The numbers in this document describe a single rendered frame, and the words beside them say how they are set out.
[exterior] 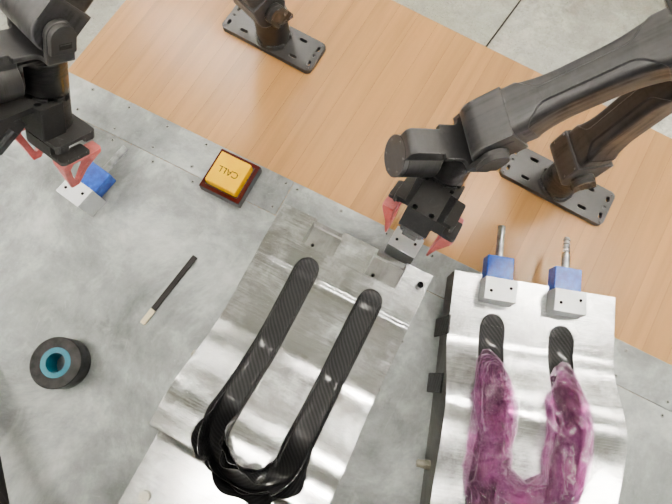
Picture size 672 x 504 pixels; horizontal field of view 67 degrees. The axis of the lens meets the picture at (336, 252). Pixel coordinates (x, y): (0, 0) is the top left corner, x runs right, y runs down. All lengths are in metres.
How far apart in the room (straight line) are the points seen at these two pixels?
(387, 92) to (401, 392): 0.55
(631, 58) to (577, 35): 1.67
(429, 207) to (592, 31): 1.73
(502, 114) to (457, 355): 0.36
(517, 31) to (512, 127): 1.59
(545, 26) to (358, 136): 1.43
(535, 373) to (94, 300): 0.72
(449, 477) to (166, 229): 0.60
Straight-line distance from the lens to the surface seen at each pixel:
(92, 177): 0.97
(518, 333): 0.86
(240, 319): 0.79
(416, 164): 0.68
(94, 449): 0.93
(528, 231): 0.97
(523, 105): 0.66
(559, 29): 2.30
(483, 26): 2.21
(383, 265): 0.82
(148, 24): 1.15
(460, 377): 0.80
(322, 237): 0.83
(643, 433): 1.00
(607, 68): 0.65
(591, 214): 1.01
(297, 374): 0.77
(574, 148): 0.86
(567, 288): 0.89
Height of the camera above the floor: 1.65
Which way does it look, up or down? 75 degrees down
